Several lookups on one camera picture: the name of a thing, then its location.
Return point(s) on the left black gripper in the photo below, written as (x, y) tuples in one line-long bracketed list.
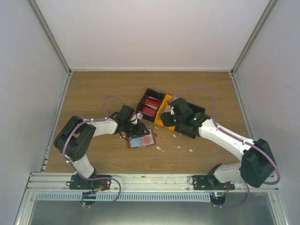
[(139, 131)]

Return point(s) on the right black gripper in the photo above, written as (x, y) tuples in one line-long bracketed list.
[(166, 120)]

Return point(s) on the brown leather card holder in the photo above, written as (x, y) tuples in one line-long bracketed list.
[(137, 142)]

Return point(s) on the red white credit card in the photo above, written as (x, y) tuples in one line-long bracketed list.
[(147, 140)]

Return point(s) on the black bin with red cards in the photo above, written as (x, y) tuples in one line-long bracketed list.
[(153, 94)]

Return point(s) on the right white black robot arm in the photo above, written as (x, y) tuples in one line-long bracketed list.
[(256, 162)]

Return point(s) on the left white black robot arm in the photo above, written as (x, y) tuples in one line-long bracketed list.
[(74, 139)]

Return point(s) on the black bin with teal cards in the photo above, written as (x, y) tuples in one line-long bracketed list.
[(189, 124)]

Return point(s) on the white patterned card stack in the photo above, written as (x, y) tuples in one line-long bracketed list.
[(168, 109)]

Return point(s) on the lower red card stack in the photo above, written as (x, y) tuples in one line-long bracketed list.
[(149, 111)]

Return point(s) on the red card stack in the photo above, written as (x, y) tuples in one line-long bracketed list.
[(152, 103), (149, 111)]

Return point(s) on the upper red card stack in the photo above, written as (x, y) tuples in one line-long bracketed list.
[(152, 103)]

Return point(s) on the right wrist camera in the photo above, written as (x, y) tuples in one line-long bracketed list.
[(172, 111)]

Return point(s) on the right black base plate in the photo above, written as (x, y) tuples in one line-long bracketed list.
[(205, 182)]

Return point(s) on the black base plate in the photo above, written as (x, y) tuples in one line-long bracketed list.
[(205, 182), (102, 183)]

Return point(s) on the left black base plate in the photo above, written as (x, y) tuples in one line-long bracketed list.
[(102, 183)]

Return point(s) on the grey slotted cable duct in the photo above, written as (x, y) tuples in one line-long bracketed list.
[(125, 197)]

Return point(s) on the aluminium front rail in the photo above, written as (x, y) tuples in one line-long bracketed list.
[(177, 183)]

